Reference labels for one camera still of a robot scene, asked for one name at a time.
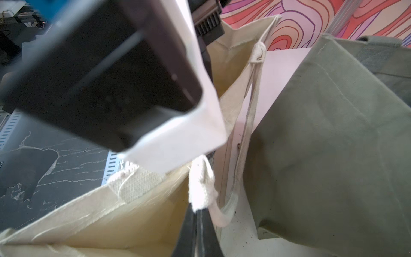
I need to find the olive green canvas bag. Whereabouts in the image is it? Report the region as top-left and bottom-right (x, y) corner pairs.
(243, 35), (411, 257)

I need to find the aluminium frame post left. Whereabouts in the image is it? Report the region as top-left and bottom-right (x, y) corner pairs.
(324, 0), (362, 36)

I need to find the cream canvas tote bag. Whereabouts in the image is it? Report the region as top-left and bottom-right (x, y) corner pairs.
(1, 15), (280, 257)

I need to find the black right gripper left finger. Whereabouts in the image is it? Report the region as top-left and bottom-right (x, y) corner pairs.
(171, 205), (197, 257)

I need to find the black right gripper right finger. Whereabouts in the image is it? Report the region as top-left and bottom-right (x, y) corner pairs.
(197, 209), (224, 257)

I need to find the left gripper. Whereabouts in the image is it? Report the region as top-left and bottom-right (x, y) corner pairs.
(1, 1), (228, 173)

